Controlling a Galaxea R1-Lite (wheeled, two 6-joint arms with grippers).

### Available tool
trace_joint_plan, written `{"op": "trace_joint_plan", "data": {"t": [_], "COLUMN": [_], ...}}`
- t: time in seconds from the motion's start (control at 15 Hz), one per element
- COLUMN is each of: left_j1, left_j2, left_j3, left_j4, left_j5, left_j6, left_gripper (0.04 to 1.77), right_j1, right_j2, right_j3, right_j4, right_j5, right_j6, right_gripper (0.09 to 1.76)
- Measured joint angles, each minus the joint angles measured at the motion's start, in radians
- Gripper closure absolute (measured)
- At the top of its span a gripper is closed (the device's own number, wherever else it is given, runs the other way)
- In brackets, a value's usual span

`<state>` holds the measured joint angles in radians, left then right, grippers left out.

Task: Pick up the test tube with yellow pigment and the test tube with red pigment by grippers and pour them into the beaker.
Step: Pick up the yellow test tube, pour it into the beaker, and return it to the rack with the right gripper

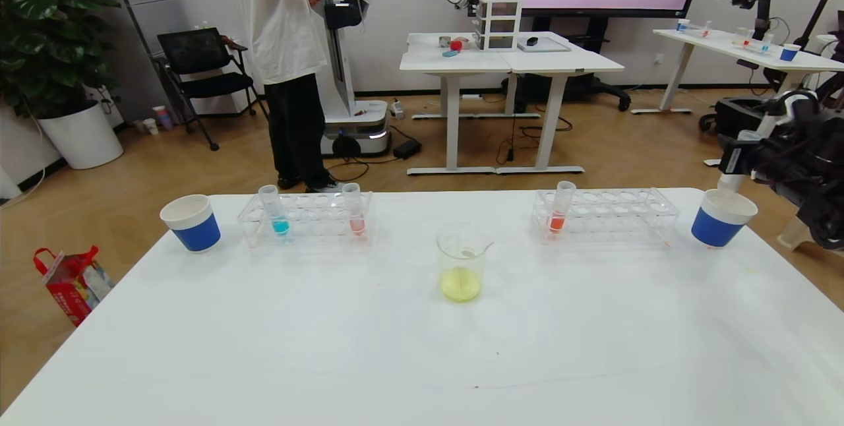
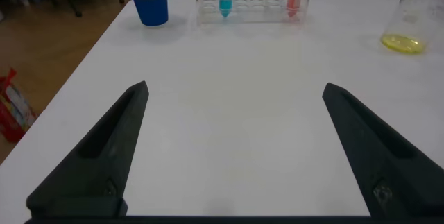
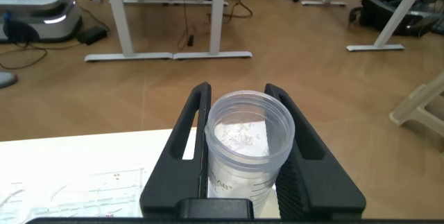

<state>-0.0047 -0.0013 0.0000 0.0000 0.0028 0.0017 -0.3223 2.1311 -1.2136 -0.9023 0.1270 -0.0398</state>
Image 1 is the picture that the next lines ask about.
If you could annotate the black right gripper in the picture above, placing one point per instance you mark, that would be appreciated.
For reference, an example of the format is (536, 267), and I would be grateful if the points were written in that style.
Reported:
(734, 157)

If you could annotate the yellow pigment test tube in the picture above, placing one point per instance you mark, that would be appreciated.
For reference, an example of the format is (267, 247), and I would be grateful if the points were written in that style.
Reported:
(728, 182)

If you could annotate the red pigment test tube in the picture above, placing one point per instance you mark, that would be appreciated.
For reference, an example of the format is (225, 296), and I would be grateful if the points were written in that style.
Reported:
(558, 220)
(356, 223)

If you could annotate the black background robot arm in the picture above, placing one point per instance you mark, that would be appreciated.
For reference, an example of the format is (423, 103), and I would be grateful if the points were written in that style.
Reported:
(761, 7)

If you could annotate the clear plastic test tube rack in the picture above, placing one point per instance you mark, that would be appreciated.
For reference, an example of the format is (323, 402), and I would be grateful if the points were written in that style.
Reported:
(315, 223)
(600, 218)

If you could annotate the clear glass beaker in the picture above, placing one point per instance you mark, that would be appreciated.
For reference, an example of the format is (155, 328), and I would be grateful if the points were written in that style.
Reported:
(460, 284)

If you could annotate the blue pigment test tube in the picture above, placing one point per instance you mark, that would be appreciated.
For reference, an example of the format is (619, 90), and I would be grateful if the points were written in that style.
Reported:
(279, 225)

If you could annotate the blue and white paper cup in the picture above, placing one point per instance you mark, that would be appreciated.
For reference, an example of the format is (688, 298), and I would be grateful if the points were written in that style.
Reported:
(717, 228)
(196, 231)

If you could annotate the beige plastic stool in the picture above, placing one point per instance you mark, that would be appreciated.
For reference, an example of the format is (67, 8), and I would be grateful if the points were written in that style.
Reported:
(791, 238)

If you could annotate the white standing desk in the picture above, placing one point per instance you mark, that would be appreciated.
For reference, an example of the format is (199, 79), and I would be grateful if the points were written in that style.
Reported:
(725, 45)

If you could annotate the small blue paper cup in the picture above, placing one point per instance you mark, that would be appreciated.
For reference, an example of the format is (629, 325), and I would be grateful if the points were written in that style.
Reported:
(789, 54)

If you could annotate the black display stand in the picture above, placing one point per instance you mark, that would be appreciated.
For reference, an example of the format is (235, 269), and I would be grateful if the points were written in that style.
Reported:
(593, 86)

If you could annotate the white double desk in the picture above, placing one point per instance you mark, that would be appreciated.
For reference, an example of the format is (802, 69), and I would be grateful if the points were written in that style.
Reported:
(514, 62)

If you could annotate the white drawer organizer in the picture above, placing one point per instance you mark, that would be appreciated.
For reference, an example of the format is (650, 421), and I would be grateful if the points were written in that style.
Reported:
(498, 24)

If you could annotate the black power adapter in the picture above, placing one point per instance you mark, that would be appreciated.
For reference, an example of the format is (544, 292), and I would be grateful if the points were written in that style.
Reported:
(408, 150)

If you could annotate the white power strip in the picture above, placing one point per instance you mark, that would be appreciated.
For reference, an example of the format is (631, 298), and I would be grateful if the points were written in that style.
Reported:
(397, 109)

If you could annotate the white mobile robot body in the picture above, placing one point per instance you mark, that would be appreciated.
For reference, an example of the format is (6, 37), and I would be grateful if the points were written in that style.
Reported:
(339, 83)

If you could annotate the person in white shirt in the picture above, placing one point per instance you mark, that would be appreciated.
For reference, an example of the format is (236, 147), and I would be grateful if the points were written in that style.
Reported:
(283, 30)

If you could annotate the black folding chair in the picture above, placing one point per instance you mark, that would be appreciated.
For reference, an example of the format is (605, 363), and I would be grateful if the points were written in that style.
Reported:
(194, 53)

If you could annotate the pink floor cup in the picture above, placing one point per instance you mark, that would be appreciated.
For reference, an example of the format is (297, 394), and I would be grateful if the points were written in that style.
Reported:
(163, 119)

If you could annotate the white floor cup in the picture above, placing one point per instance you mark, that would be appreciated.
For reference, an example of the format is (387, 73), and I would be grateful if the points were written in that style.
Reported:
(151, 127)

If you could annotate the white plant pot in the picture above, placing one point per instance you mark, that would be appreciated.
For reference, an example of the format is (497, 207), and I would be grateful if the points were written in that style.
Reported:
(81, 138)

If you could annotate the red shopping bag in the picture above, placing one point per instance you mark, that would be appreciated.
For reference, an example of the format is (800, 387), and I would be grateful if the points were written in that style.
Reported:
(71, 286)

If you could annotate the green leafy plant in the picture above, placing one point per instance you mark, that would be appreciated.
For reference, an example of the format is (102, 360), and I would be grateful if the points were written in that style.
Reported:
(46, 30)

